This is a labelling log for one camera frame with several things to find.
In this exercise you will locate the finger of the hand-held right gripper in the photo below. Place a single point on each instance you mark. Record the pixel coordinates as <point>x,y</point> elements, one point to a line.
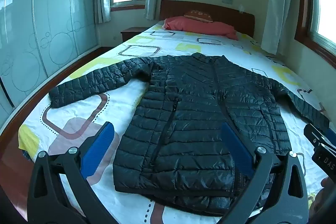
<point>315,134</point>

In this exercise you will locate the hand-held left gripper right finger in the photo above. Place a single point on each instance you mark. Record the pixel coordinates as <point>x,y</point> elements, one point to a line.
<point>236,146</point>

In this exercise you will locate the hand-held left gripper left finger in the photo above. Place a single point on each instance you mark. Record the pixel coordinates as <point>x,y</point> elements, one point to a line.
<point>98,145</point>

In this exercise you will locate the black quilted puffer jacket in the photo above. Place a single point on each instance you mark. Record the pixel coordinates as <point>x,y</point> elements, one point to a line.
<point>189,108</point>

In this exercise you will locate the person's right hand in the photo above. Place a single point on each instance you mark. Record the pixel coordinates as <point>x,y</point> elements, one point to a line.
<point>324,192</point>

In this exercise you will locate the bed with patterned sheet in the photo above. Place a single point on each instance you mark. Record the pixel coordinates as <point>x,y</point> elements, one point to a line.
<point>86,119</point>

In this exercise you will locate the wooden nightstand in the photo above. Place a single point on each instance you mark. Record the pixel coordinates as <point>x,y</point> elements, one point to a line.
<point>131,33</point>

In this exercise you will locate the red pillow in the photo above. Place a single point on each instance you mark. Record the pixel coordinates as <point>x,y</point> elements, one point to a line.
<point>199,26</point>

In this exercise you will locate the glass door wardrobe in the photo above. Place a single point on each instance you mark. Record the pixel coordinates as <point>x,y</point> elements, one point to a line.
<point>39,29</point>

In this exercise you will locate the wooden headboard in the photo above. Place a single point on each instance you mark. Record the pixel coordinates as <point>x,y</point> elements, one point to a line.
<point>223,14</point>

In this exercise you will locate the long pale curtain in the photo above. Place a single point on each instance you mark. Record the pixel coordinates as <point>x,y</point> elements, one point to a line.
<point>282,3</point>

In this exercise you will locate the small orange cushion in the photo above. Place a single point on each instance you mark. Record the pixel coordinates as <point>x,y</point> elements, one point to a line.
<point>198,14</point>

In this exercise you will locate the wide wooden frame window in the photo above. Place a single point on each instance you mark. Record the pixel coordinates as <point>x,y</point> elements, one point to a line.
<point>325,3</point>

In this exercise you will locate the wall socket plate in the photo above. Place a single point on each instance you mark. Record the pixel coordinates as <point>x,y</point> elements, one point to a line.
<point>227,0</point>

